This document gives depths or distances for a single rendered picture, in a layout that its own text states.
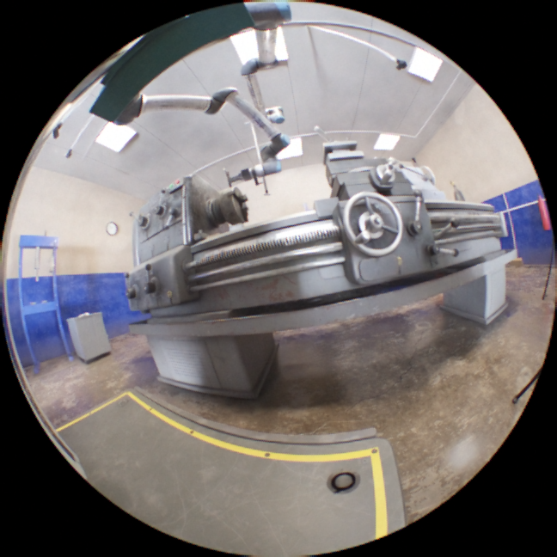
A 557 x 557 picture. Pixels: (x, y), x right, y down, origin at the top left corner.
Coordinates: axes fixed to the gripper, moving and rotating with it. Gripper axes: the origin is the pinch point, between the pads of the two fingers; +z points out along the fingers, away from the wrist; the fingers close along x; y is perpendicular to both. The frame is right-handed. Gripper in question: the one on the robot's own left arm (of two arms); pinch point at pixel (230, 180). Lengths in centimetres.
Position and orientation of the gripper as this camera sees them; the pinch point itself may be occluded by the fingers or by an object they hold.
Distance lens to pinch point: 115.3
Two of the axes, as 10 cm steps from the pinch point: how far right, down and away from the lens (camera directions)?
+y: -2.8, -9.0, -3.4
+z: -9.6, 2.9, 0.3
